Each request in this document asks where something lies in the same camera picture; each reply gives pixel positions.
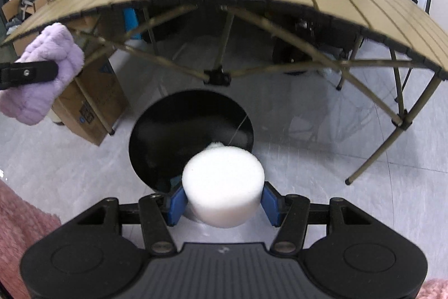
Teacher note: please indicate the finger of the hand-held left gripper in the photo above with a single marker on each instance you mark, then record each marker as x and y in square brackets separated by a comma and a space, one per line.
[31, 73]

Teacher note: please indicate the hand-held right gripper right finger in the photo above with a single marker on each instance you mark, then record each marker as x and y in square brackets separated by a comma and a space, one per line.
[271, 204]

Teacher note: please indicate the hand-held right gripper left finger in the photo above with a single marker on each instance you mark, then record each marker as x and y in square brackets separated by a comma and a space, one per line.
[176, 204]

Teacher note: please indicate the lilac fluffy cloth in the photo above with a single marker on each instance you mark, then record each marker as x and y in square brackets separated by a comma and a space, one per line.
[59, 46]

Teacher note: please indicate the white foam cylinder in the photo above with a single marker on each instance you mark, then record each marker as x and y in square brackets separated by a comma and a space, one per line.
[224, 187]

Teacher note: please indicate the black round bin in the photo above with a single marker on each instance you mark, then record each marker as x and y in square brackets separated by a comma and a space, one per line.
[168, 138]

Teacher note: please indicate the cardboard box with blue label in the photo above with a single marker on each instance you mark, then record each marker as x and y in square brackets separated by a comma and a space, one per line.
[91, 99]

